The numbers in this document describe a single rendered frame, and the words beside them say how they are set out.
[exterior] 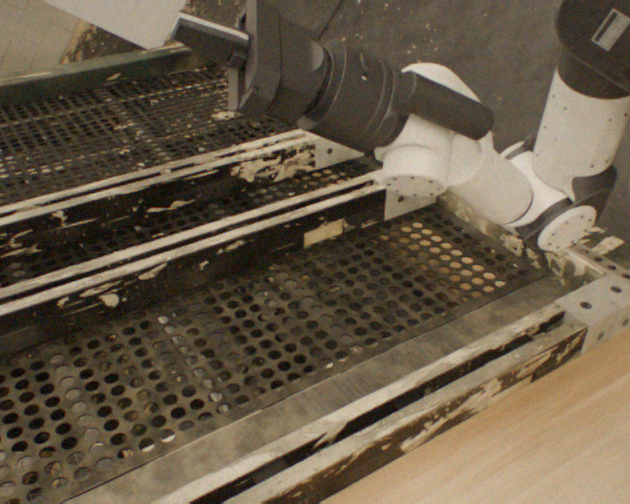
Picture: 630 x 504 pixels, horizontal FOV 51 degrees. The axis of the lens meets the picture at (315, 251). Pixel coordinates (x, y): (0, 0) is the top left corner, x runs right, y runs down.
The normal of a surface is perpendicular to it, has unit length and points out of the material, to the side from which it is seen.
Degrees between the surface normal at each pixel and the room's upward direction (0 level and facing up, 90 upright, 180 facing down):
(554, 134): 46
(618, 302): 57
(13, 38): 90
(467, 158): 7
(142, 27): 90
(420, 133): 75
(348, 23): 0
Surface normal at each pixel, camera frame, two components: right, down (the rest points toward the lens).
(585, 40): -0.60, 0.68
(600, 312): 0.00, -0.82
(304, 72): 0.52, -0.50
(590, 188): 0.02, 0.15
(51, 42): 0.47, 0.61
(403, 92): -0.85, -0.25
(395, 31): -0.70, -0.19
